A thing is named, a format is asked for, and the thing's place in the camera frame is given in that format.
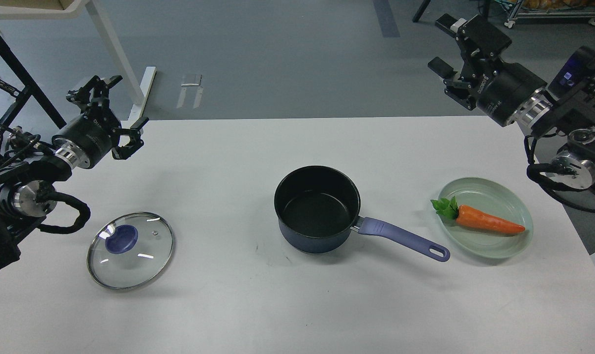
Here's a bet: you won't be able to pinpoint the blue saucepan purple handle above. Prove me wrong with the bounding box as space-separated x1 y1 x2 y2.
274 165 451 263

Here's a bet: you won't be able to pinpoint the black furniture legs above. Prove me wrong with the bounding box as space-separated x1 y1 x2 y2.
411 0 494 23

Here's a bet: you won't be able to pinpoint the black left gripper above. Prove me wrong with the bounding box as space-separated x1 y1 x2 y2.
52 75 149 170

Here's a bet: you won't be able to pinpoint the orange toy carrot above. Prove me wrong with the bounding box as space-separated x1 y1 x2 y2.
430 196 526 235

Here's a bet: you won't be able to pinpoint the pale green plate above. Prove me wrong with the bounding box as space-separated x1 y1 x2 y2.
438 177 533 259

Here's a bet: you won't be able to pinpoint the black metal rack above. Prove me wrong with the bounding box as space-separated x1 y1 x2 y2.
0 27 71 199

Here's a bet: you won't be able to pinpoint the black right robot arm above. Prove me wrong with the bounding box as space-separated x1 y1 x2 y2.
428 14 595 214

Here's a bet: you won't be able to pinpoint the white desk frame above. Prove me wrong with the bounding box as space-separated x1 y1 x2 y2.
0 0 157 121

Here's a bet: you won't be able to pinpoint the metal wheeled cart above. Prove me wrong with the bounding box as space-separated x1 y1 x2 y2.
500 0 595 29

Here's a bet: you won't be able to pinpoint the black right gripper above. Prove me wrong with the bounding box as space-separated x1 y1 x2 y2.
428 14 547 127

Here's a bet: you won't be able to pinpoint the glass pot lid purple knob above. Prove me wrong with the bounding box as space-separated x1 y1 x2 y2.
86 212 175 291

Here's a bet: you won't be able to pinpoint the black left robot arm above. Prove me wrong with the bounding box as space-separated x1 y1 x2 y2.
0 75 148 271

